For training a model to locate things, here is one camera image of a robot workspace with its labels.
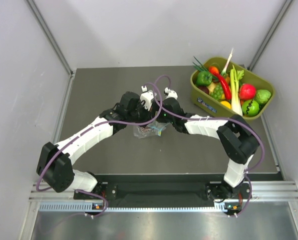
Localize green bumpy fake fruit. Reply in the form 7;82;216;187
254;89;272;105

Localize grey slotted cable duct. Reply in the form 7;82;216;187
38;201;242;213

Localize red orange fake mango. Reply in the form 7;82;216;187
208;65;220;75

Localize clear zip top bag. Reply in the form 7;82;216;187
133;121;168;139

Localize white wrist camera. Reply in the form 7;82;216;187
140;85;154;111
164;87;178;100

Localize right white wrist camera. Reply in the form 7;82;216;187
164;87;178;100

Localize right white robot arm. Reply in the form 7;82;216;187
157;97;260;198

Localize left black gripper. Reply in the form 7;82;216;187
127;101;153;129

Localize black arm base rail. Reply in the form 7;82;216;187
73;172;254;208

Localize green fake bell pepper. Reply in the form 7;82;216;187
196;71;213;87

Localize green fake grape bunch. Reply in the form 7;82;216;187
210;84;225;101

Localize dark purple fake passionfruit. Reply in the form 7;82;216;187
198;86;210;95

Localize beige fake potato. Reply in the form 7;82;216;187
207;82;217;93

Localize red fake apple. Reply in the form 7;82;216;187
239;83;257;101

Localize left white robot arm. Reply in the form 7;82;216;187
36;90;154;198

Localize red fake chili pepper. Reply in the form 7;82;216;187
214;74;232;101

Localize olive green plastic bin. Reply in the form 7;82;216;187
190;62;275;122

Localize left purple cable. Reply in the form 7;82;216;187
36;82;164;193

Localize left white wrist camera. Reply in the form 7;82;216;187
140;85;154;111

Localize green fake watermelon ball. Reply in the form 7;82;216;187
242;99;260;117

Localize fake celery stalk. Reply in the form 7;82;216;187
230;66;244;116

